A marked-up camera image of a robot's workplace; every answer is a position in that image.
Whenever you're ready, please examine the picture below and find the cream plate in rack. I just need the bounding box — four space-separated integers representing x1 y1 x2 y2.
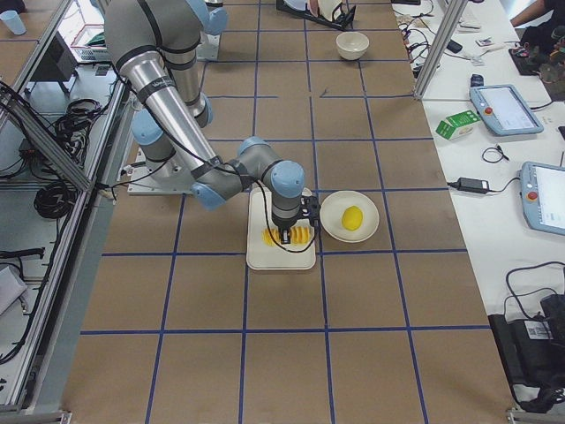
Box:
318 0 343 23

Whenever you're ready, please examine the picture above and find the black power adapter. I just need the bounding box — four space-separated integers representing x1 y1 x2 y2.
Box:
456 178 490 194

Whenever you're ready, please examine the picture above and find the teach pendant tablet near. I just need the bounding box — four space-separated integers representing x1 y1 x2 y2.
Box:
519 162 564 235

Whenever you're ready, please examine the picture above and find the teach pendant tablet far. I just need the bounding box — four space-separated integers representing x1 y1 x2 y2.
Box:
469 85 544 136

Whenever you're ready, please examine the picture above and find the pink plate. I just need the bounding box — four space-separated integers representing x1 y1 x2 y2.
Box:
306 0 319 17

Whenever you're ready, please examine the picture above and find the black plate rack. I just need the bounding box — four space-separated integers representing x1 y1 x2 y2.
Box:
275 0 357 31

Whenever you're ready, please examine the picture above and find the aluminium frame post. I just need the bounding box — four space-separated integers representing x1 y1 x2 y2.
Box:
413 0 467 100

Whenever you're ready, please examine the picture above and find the blue plate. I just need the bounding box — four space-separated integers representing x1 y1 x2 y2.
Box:
283 0 307 12

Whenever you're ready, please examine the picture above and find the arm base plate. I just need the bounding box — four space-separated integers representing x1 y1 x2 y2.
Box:
127 137 194 195

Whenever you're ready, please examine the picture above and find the green white carton box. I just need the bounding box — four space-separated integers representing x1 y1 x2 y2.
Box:
435 110 480 140

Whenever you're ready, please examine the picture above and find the ridged yellow bread roll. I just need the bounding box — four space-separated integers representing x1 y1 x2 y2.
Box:
261 226 312 246

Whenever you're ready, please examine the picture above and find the white rectangular tray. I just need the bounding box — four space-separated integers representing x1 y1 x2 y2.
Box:
245 186 318 271

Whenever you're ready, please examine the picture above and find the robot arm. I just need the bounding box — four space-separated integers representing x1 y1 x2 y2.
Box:
104 1 320 245

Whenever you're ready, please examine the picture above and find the cream bowl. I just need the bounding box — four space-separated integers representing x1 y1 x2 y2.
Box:
335 32 370 61

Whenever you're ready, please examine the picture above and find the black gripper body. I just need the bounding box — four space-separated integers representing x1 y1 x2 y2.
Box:
271 195 320 231

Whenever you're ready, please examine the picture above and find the blue plastic cup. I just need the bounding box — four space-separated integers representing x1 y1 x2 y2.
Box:
0 10 26 35

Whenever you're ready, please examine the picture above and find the teach pendant tablet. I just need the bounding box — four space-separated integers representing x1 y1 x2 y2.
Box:
519 162 564 235
469 85 544 136

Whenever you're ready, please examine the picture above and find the yellow lemon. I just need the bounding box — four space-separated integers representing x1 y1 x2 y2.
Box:
341 206 364 231

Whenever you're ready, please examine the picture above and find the cream round plate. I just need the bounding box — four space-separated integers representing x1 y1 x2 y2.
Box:
320 191 380 243

